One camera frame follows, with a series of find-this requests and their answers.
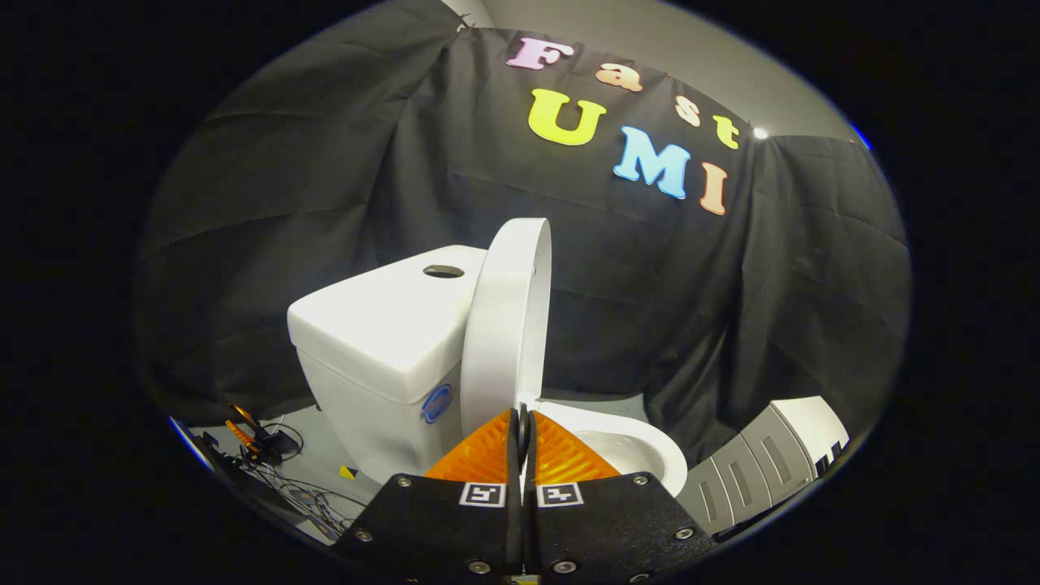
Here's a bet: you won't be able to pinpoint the black orange device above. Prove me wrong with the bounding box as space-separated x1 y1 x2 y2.
224 404 303 466

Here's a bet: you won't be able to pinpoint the tangled black cables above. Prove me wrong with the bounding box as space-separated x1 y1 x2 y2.
232 455 368 544

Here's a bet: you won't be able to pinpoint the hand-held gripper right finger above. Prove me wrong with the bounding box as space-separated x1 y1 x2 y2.
521 408 717 583

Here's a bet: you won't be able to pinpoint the black backdrop cloth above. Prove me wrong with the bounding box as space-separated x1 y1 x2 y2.
136 0 912 466

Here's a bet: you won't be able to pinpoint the white toilet lid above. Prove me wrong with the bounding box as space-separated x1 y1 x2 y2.
460 217 554 440

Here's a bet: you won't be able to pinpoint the grey drawer cabinet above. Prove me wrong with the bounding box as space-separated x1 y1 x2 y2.
674 395 851 539

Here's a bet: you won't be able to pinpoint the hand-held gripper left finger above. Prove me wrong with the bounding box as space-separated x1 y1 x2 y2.
333 408 526 583

